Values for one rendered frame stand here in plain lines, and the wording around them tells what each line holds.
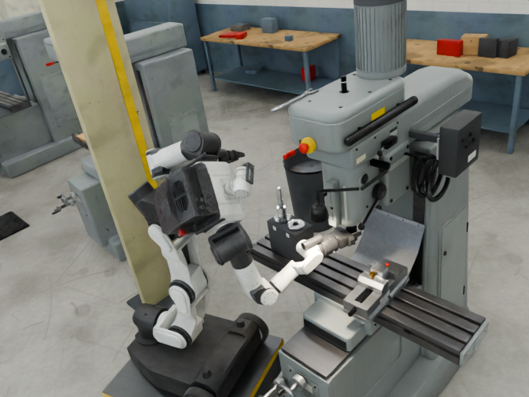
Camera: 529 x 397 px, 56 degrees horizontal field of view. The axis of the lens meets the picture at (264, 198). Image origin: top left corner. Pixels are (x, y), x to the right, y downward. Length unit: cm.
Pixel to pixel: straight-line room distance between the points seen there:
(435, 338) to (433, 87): 107
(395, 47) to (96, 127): 194
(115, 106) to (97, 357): 174
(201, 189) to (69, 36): 153
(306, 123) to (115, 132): 176
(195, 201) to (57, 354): 237
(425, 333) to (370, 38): 119
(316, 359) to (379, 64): 130
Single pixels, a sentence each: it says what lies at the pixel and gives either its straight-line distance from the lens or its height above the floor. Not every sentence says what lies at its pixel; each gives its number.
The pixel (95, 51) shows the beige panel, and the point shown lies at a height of 193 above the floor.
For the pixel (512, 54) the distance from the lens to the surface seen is 583.
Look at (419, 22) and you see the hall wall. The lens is 667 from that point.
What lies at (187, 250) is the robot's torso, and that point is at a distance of 239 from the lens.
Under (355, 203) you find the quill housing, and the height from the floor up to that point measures 145.
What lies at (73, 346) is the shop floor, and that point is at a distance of 400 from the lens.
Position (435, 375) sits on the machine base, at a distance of 310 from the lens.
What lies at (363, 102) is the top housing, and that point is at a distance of 187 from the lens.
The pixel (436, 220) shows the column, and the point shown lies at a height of 113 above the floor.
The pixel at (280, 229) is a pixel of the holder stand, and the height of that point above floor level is 114.
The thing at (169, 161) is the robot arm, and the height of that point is 168.
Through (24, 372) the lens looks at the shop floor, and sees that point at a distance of 401.
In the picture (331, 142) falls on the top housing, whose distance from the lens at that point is 180.
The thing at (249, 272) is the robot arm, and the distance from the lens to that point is 201.
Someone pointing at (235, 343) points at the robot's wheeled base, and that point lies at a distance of 273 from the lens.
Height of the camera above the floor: 254
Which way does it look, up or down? 30 degrees down
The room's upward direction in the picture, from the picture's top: 9 degrees counter-clockwise
